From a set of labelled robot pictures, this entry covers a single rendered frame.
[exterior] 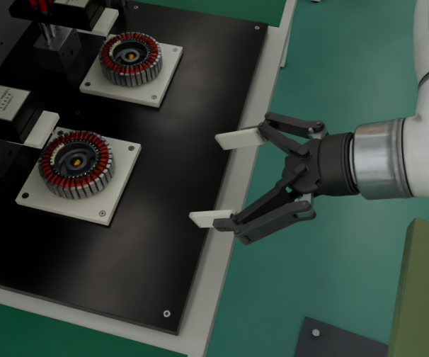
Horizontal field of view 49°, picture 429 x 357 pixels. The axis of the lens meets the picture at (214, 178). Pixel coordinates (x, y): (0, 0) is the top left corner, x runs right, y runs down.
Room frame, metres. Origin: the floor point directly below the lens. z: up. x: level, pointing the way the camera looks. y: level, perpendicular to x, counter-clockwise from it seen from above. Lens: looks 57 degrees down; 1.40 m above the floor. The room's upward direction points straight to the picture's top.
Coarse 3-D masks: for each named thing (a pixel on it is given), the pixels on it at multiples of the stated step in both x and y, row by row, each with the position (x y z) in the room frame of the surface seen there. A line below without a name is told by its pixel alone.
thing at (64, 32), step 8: (48, 32) 0.70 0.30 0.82; (56, 32) 0.69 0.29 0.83; (64, 32) 0.70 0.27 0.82; (72, 32) 0.70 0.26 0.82; (40, 40) 0.67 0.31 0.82; (56, 40) 0.67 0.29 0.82; (64, 40) 0.67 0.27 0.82; (72, 40) 0.69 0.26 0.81; (40, 48) 0.65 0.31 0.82; (48, 48) 0.65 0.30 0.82; (56, 48) 0.65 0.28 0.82; (64, 48) 0.67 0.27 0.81; (72, 48) 0.69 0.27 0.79; (80, 48) 0.71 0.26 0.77; (40, 56) 0.65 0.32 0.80; (48, 56) 0.65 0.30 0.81; (56, 56) 0.65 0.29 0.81; (64, 56) 0.66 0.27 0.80; (72, 56) 0.68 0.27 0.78; (40, 64) 0.66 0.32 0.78; (48, 64) 0.65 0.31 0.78; (56, 64) 0.65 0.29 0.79; (64, 64) 0.65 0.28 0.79; (64, 72) 0.65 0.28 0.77
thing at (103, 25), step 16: (16, 0) 0.69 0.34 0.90; (64, 0) 0.66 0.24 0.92; (80, 0) 0.66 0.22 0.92; (96, 0) 0.67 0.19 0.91; (16, 16) 0.66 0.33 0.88; (32, 16) 0.65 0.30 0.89; (48, 16) 0.65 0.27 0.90; (64, 16) 0.64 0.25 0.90; (80, 16) 0.63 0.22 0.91; (96, 16) 0.65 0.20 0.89; (112, 16) 0.67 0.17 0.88; (96, 32) 0.63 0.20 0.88
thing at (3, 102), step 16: (0, 96) 0.45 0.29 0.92; (16, 96) 0.45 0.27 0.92; (32, 96) 0.45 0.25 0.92; (0, 112) 0.42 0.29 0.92; (16, 112) 0.42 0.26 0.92; (32, 112) 0.44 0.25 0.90; (48, 112) 0.45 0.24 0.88; (0, 128) 0.40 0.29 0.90; (16, 128) 0.40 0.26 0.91; (32, 128) 0.42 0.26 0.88; (48, 128) 0.42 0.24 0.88; (32, 144) 0.40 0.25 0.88
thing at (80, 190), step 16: (48, 144) 0.44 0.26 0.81; (64, 144) 0.44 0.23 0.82; (80, 144) 0.45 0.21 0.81; (96, 144) 0.44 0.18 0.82; (48, 160) 0.41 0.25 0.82; (64, 160) 0.43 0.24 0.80; (96, 160) 0.41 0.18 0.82; (112, 160) 0.42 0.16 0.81; (48, 176) 0.38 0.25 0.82; (64, 176) 0.38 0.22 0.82; (80, 176) 0.38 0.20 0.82; (96, 176) 0.38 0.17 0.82; (112, 176) 0.40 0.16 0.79; (64, 192) 0.36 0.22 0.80; (80, 192) 0.36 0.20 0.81; (96, 192) 0.37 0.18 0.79
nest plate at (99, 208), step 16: (64, 128) 0.50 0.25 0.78; (112, 144) 0.47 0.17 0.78; (128, 144) 0.47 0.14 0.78; (128, 160) 0.44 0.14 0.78; (32, 176) 0.41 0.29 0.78; (128, 176) 0.41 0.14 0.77; (32, 192) 0.38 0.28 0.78; (48, 192) 0.38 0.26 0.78; (112, 192) 0.38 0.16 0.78; (48, 208) 0.35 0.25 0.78; (64, 208) 0.35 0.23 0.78; (80, 208) 0.35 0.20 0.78; (96, 208) 0.35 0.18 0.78; (112, 208) 0.35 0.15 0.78
